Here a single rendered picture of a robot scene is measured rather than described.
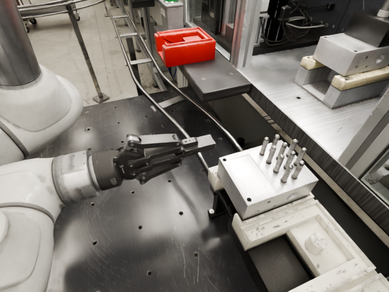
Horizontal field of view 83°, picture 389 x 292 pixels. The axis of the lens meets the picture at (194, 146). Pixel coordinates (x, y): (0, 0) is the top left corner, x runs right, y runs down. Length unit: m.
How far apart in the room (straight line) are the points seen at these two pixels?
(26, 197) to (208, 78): 0.47
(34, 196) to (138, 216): 0.27
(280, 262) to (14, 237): 0.36
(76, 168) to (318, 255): 0.40
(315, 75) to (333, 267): 0.43
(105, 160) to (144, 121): 0.46
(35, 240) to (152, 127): 0.56
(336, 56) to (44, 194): 0.61
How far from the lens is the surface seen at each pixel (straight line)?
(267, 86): 0.61
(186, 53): 0.68
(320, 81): 0.68
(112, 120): 0.89
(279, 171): 0.38
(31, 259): 0.35
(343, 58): 0.57
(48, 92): 0.63
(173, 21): 0.83
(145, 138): 0.41
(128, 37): 1.30
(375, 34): 0.61
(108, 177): 0.41
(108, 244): 0.59
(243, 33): 0.65
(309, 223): 0.42
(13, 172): 0.45
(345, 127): 0.55
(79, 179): 0.41
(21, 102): 0.62
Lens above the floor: 1.20
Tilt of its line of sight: 46 degrees down
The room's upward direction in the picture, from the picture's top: straight up
